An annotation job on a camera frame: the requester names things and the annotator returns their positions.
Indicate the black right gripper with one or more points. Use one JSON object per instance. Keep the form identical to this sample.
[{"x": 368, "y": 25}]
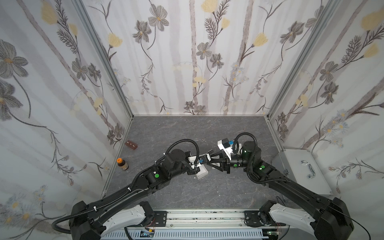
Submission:
[{"x": 225, "y": 163}]

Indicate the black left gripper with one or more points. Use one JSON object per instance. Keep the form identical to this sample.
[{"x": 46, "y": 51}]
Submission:
[{"x": 195, "y": 165}]

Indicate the white box base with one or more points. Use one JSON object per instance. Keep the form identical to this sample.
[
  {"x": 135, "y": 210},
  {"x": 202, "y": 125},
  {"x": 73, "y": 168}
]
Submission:
[{"x": 202, "y": 173}]

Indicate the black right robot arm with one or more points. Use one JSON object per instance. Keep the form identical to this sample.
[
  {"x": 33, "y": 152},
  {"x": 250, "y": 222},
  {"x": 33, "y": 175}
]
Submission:
[{"x": 324, "y": 218}]

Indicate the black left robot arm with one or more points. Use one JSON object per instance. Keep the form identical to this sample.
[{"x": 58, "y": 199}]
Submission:
[{"x": 92, "y": 221}]

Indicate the small brown red box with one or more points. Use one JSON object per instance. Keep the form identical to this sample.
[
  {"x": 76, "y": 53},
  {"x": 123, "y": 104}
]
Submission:
[{"x": 131, "y": 145}]

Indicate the brown bottle orange cap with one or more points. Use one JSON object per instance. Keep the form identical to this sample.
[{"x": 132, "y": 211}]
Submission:
[{"x": 122, "y": 164}]

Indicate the silver metal case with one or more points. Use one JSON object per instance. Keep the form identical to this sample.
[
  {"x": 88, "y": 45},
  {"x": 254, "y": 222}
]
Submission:
[{"x": 301, "y": 167}]

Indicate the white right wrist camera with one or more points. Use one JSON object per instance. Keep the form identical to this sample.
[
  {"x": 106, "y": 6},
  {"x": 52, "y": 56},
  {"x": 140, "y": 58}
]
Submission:
[{"x": 226, "y": 146}]

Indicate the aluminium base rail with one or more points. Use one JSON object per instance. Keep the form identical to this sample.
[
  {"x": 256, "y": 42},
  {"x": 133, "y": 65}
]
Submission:
[{"x": 205, "y": 224}]

